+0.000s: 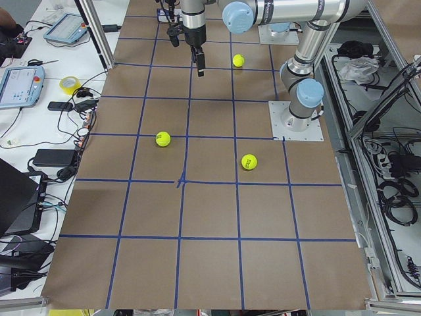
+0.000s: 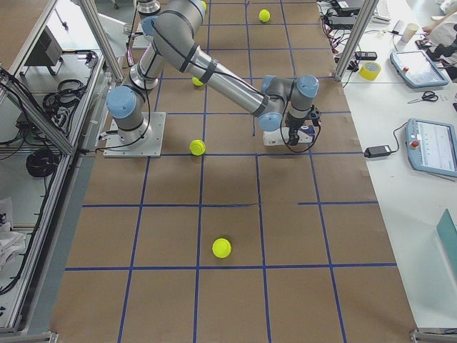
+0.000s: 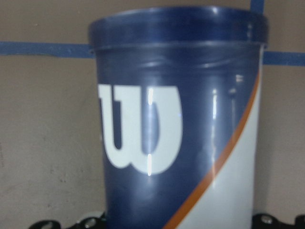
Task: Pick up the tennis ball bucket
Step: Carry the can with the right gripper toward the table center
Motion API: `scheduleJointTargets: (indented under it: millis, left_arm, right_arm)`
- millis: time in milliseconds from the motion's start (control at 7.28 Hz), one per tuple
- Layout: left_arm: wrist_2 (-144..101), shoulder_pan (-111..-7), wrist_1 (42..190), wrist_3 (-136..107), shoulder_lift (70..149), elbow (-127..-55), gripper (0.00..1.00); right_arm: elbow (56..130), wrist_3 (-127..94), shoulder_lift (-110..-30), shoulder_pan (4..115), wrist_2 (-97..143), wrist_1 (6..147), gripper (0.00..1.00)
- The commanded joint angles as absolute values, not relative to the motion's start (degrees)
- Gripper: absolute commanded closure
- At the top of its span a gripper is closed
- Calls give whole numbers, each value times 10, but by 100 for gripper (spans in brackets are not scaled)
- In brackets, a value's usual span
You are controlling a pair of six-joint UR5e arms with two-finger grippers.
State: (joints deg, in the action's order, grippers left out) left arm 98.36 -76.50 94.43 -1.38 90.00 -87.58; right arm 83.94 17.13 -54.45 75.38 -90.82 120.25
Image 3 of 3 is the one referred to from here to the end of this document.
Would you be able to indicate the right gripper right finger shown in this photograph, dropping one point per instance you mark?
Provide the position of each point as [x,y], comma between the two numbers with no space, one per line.
[262,219]

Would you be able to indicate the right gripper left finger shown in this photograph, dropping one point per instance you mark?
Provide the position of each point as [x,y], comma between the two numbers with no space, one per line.
[90,220]

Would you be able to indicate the white blue tennis ball can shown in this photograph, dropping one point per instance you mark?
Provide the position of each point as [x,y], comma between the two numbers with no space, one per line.
[179,91]

